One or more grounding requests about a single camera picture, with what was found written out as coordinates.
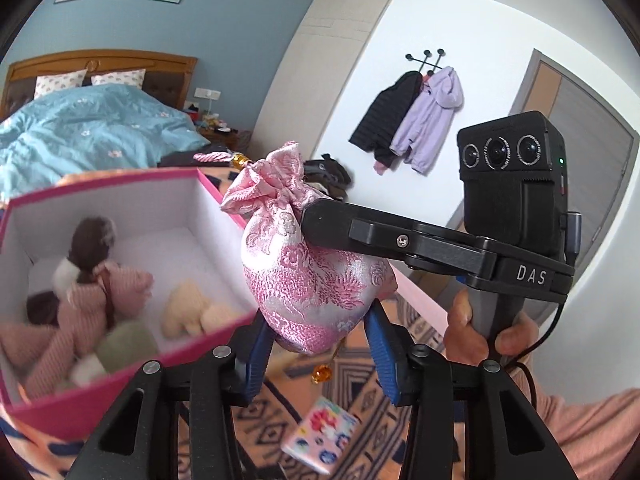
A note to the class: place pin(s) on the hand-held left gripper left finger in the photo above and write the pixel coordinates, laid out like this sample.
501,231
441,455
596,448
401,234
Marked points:
257,355

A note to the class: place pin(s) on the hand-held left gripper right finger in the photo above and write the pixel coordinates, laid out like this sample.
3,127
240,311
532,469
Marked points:
382,355

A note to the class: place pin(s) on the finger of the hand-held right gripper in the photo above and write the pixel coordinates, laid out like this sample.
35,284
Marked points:
380,235

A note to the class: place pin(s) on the cream fluffy plush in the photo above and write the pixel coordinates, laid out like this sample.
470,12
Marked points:
185,310

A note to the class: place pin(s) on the floral tissue pack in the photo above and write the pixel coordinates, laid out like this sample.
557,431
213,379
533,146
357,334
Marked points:
320,435

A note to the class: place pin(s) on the green and white frog plush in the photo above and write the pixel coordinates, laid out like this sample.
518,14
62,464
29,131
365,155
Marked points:
127,345

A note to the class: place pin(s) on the pink knitted rabbit plush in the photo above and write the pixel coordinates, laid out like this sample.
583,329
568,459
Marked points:
95,295

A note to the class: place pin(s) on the brown koala plush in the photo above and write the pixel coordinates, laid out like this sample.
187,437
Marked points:
92,240

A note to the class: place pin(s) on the pink cardboard box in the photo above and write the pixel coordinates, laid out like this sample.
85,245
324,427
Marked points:
60,417

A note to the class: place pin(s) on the person's right forearm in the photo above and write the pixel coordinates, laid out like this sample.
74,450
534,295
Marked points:
590,425

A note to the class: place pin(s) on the person's right hand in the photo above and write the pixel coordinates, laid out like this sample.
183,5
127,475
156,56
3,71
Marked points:
462,335

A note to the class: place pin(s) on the black bag on floor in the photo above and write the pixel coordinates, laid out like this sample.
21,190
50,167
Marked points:
327,175

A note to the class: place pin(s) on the orange and navy patterned blanket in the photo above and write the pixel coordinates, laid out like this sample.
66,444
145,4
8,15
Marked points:
370,435

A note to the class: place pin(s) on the grey door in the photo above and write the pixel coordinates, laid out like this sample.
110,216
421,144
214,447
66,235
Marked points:
590,125

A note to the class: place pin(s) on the purple hooded jacket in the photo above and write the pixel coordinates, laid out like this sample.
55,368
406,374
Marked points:
425,125

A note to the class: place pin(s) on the black puffer jacket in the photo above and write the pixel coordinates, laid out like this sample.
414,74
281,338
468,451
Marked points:
385,115

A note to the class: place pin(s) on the beige wardrobe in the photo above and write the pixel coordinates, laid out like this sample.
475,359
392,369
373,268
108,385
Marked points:
330,60

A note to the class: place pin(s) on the wooden nightstand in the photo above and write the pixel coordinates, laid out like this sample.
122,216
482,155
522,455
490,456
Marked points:
225,135

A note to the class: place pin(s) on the wooden headboard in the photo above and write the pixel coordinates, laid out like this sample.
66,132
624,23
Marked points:
170,80

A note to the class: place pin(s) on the blue floral duvet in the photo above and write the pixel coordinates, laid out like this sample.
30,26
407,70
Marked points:
75,130

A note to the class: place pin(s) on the white pillow with pink print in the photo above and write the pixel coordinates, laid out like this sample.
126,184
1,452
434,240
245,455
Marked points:
117,77
60,84

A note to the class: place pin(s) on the black wall coat rack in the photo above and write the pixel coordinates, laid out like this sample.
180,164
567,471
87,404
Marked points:
427,60

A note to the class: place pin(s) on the white wall socket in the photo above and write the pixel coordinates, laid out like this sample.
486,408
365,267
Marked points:
207,93

